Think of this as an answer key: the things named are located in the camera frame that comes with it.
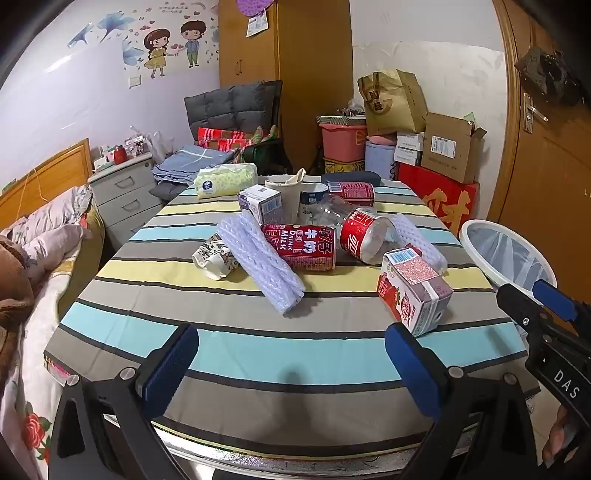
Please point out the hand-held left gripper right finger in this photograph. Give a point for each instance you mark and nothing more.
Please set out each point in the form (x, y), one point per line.
(411, 364)

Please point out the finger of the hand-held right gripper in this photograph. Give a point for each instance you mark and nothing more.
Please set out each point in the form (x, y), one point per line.
(517, 302)
(554, 300)

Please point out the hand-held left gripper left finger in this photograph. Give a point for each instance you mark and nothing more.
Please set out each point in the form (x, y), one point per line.
(168, 364)

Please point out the white trash bin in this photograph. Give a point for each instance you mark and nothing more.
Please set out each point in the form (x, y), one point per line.
(503, 254)

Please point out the clear plastic bottle red label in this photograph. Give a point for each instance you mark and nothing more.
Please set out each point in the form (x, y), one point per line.
(358, 235)

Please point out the red milk can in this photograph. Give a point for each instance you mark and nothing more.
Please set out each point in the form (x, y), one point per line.
(300, 247)
(353, 193)

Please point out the white paper bag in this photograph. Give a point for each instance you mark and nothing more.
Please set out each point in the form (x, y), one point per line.
(288, 196)

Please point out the person's right hand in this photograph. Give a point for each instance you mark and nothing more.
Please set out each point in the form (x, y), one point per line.
(563, 438)

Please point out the strawberry milk carton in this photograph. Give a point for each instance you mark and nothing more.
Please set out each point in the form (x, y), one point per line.
(411, 290)

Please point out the striped tablecloth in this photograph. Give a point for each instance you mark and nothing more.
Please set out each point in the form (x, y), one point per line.
(277, 341)

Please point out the crumpled printed paper cup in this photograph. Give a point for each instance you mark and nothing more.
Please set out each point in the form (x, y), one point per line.
(212, 261)

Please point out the white foam mesh sleeve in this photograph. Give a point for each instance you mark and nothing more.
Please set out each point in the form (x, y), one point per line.
(422, 240)

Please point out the red box gold print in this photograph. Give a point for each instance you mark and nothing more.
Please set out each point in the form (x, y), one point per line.
(443, 203)

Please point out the floral bedsheet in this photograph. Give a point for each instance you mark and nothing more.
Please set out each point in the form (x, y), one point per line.
(41, 332)

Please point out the wooden door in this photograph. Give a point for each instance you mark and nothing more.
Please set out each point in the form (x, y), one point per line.
(545, 161)

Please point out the bubble wrap roll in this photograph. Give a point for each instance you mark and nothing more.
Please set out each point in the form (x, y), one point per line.
(263, 263)

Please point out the cardboard box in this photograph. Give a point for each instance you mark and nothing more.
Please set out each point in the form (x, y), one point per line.
(448, 152)

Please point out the grey nightstand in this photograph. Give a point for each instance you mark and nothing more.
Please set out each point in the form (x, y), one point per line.
(124, 198)

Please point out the brown blanket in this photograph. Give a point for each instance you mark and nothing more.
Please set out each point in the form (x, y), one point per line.
(14, 286)

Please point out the small white box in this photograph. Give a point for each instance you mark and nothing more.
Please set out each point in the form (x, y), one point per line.
(409, 146)
(408, 158)
(411, 137)

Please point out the small white purple carton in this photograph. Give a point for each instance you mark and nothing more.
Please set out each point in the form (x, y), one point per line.
(263, 205)

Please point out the pink floral quilt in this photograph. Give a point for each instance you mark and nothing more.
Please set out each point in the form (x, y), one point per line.
(51, 221)

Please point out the green tissue pack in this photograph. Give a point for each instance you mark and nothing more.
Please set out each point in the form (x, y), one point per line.
(221, 181)

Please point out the white cup blue label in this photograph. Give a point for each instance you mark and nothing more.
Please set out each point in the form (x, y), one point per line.
(313, 196)

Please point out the dark blue case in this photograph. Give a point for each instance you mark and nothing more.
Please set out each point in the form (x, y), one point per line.
(351, 177)

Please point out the lavender box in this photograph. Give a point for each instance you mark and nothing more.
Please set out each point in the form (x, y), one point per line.
(379, 161)

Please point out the blue folded cloth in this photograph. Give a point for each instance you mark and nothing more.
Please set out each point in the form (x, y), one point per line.
(184, 161)

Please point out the yellow box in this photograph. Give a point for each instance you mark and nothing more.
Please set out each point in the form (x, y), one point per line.
(344, 166)

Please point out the pink lid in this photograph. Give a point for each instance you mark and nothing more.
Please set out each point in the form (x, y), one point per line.
(382, 138)

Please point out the red jar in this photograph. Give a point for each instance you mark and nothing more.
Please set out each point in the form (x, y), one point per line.
(120, 154)

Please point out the camouflage bag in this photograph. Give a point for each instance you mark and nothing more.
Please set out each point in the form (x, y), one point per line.
(549, 76)

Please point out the wooden headboard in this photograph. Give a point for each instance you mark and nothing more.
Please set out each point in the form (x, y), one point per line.
(55, 170)

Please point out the red plaid cloth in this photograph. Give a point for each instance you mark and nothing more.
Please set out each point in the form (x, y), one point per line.
(217, 138)

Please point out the pink plastic bin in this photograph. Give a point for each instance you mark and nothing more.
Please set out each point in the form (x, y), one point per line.
(344, 143)

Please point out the black plaid-lined bag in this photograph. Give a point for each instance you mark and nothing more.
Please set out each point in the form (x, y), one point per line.
(272, 157)

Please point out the brown paper bag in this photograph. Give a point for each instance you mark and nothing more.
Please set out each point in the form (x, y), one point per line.
(392, 106)

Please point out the patterned tray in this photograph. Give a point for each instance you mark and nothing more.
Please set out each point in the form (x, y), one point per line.
(341, 119)

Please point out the grey padded cushion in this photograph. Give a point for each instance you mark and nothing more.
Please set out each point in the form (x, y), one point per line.
(231, 106)

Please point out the wooden wardrobe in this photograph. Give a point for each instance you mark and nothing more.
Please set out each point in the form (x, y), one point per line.
(314, 69)

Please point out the paper card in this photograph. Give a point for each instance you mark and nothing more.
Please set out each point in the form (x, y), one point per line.
(257, 24)

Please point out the purple ornament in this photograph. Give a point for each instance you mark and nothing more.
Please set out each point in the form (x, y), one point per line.
(253, 5)

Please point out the white wall switch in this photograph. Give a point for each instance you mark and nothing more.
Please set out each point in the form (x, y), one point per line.
(134, 80)

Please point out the cartoon couple wall sticker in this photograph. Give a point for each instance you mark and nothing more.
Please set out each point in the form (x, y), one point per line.
(157, 50)

